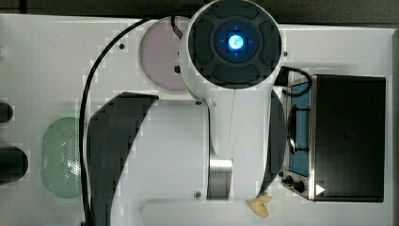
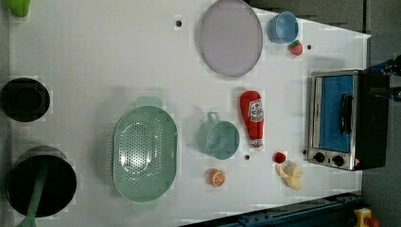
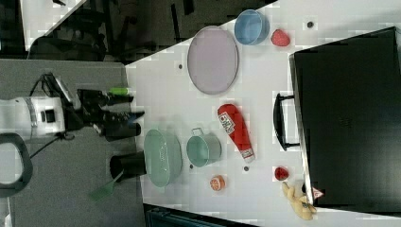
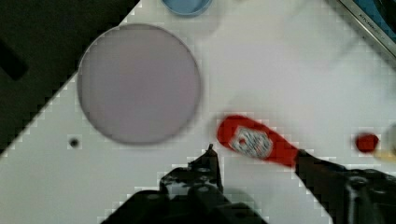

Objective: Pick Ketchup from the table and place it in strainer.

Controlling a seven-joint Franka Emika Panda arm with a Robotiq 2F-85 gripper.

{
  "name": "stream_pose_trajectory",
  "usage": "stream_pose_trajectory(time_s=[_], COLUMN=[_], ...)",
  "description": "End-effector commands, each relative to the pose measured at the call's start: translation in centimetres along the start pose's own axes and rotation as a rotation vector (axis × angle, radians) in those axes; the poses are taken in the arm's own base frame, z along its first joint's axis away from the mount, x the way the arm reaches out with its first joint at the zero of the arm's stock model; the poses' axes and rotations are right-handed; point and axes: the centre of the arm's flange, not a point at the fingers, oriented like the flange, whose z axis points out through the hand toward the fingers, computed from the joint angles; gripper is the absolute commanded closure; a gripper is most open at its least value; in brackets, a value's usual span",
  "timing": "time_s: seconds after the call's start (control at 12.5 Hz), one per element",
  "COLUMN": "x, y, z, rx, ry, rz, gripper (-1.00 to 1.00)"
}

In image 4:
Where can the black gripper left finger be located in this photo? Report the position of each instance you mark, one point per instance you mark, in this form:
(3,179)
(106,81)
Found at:
(203,171)

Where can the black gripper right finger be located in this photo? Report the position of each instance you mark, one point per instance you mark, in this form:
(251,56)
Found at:
(349,196)

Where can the red ketchup bottle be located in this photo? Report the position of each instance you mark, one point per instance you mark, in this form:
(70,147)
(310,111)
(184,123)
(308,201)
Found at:
(255,140)

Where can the small red tomato toy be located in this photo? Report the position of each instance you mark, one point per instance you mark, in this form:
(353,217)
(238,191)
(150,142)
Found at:
(366,142)

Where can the grey round plate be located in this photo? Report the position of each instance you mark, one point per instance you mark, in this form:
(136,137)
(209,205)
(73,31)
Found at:
(138,84)

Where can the blue bowl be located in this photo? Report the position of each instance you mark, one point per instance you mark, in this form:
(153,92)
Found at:
(187,8)

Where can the black toaster oven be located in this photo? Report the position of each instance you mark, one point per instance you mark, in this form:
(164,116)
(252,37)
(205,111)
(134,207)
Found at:
(377,18)

